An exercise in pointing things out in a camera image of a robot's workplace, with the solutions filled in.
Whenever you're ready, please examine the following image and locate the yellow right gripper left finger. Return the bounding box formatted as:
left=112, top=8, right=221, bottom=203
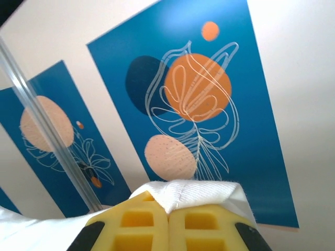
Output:
left=66, top=190, right=170, bottom=251

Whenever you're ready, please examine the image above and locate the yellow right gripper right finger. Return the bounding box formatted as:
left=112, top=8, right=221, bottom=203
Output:
left=169, top=203, right=273, bottom=251

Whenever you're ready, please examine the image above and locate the plain white t-shirt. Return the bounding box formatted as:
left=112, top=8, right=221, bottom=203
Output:
left=0, top=179, right=256, bottom=251

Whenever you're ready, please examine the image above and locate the blue poster with fern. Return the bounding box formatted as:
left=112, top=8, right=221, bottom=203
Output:
left=86, top=0, right=299, bottom=230

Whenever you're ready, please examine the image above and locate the blue poster with lily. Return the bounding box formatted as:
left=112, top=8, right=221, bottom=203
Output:
left=0, top=60, right=133, bottom=218

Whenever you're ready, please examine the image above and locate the aluminium frame post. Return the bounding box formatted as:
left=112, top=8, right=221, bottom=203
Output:
left=0, top=35, right=103, bottom=211

